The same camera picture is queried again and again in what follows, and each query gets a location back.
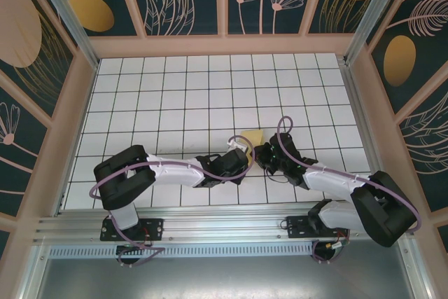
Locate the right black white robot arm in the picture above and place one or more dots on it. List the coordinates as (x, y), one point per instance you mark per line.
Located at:
(381, 208)

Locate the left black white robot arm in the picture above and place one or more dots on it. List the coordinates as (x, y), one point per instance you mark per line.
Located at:
(119, 180)

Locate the grey metal sheet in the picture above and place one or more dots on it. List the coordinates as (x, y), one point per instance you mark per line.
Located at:
(224, 278)

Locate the small black circuit board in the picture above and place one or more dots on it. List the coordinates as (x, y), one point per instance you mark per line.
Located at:
(127, 250)

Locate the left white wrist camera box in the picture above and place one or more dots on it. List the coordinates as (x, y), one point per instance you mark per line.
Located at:
(237, 143)

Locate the aluminium mounting rail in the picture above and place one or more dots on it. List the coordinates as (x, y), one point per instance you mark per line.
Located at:
(224, 229)

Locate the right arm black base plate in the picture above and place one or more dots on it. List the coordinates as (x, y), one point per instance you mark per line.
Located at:
(297, 227)

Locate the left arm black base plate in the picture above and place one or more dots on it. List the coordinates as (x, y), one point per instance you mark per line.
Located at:
(154, 225)

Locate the aluminium side rail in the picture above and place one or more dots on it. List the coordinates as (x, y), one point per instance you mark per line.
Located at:
(354, 85)

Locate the aluminium frame post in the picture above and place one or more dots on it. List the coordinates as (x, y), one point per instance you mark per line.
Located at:
(374, 15)
(64, 15)

